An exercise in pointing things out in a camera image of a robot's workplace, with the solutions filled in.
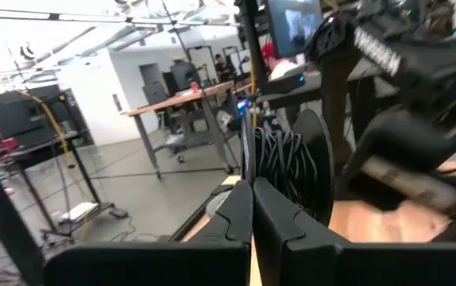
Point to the computer monitor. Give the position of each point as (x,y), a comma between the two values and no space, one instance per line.
(295,24)

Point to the black equipment cart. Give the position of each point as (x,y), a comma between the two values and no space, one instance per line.
(13,115)

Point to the long wooden table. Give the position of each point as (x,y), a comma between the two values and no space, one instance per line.
(180,99)

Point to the black computer box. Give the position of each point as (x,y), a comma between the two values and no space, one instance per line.
(285,84)

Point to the person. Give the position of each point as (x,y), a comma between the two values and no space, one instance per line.
(222,69)
(283,69)

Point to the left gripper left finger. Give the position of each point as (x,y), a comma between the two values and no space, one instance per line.
(152,264)

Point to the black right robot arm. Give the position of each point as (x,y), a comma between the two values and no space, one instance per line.
(410,51)

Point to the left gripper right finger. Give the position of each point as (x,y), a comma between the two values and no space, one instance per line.
(331,264)

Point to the black aluminium table frame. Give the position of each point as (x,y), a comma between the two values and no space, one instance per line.
(188,222)

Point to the white flat box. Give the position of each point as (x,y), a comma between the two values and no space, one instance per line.
(79,212)

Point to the black equipment case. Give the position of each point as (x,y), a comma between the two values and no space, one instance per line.
(184,75)

